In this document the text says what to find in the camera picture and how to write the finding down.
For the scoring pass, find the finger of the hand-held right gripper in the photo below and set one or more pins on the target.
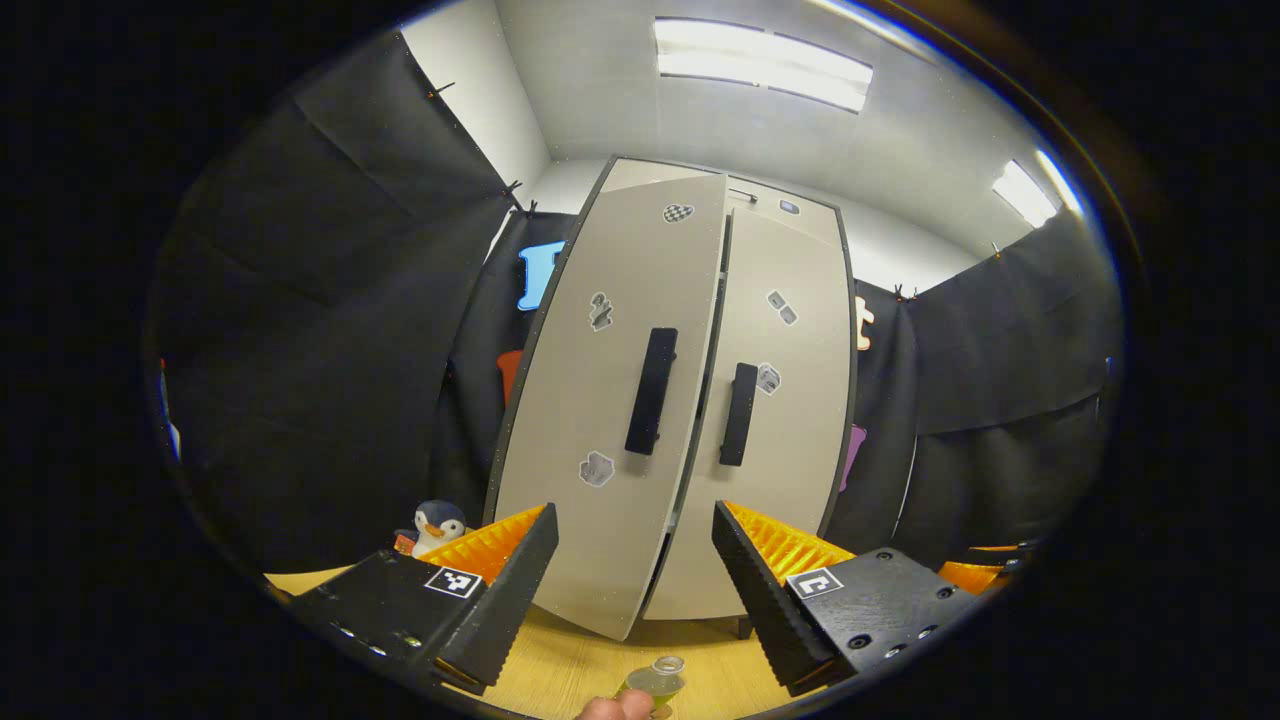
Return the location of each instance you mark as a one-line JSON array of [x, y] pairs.
[[970, 577]]

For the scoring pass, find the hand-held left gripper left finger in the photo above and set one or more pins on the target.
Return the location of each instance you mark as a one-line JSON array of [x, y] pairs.
[[505, 605]]

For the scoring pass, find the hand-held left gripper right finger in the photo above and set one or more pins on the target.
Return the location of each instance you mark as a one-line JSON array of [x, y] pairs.
[[765, 600]]

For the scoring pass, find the clear bottle with green label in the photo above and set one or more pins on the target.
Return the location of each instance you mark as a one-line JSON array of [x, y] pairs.
[[655, 682]]

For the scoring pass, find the grey cabinet door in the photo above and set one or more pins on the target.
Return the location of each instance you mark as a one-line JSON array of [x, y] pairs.
[[790, 450], [600, 400]]

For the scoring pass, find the grey cabinet with shelves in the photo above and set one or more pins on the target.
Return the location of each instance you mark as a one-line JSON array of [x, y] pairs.
[[849, 330]]

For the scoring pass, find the penguin plush toy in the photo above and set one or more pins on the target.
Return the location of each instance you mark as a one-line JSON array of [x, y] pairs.
[[438, 525]]

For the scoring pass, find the black backdrop cloth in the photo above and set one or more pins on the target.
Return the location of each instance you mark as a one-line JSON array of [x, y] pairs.
[[330, 350]]

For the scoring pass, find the small ceiling light panel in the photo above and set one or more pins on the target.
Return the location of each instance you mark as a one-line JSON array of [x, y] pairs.
[[1030, 190]]

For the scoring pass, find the large ceiling light panel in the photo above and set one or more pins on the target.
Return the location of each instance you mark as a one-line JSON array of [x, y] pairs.
[[765, 65]]

